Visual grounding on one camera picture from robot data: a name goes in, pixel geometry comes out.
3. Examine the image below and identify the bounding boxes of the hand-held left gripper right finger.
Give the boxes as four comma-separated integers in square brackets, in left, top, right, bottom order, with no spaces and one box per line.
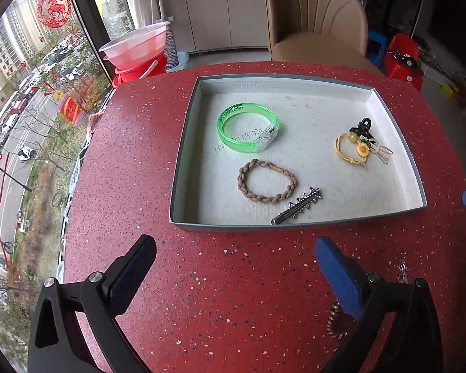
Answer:
[314,236,445,373]

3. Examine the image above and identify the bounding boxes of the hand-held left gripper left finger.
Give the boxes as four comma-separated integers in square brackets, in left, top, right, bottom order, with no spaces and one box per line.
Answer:
[27,235,157,373]

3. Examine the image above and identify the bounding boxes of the brown spiral hair tie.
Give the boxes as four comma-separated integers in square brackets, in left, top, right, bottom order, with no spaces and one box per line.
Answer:
[326,301,354,340]

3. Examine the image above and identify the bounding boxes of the silver star hair clip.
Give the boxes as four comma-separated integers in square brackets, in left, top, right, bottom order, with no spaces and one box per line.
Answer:
[271,187,323,226]

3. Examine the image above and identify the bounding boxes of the grey shallow box tray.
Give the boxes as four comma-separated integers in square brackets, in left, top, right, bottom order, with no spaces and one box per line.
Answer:
[169,75,428,234]

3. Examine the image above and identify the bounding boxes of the white bow hair clip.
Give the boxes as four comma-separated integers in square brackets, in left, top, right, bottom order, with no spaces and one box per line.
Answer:
[367,137,394,164]

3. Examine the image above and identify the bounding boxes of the yellow sunflower hair tie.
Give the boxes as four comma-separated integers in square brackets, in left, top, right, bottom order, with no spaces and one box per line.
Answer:
[335,132,373,169]

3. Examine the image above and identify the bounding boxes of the brown braided hair tie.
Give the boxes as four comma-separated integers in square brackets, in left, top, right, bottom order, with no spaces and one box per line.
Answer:
[238,159,298,204]

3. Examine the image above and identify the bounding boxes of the black claw hair clip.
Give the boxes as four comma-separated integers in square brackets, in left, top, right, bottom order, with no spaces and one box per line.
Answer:
[348,117,373,140]

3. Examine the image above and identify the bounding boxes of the green plastic bangle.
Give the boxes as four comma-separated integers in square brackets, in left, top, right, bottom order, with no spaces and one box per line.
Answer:
[216,102,278,154]

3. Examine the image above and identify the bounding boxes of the pile of toys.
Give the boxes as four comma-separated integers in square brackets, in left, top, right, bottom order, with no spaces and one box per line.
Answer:
[419,35,466,113]

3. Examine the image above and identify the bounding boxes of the red plastic child chair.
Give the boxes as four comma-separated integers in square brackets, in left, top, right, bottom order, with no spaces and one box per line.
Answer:
[384,33,426,92]

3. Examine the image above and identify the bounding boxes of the red lantern window decal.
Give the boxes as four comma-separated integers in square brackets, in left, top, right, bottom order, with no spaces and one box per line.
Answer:
[58,95,82,126]

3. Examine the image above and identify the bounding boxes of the blue plastic stool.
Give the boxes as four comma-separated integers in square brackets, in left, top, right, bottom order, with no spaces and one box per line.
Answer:
[367,33,387,67]

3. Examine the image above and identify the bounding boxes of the pink plastic basin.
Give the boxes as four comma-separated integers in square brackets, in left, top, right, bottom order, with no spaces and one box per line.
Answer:
[103,47,167,70]

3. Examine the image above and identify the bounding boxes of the white plastic basin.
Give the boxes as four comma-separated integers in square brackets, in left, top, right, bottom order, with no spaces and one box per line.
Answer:
[98,21,171,58]

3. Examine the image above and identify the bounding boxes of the beige upholstered chair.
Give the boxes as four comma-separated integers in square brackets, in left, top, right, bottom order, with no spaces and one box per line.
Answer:
[264,0,381,74]

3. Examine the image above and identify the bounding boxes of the white cabinet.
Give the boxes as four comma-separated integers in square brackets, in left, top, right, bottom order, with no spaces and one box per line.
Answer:
[161,0,270,55]

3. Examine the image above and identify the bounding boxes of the red horse window decal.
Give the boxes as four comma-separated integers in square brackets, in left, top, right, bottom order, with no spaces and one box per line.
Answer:
[37,0,72,29]

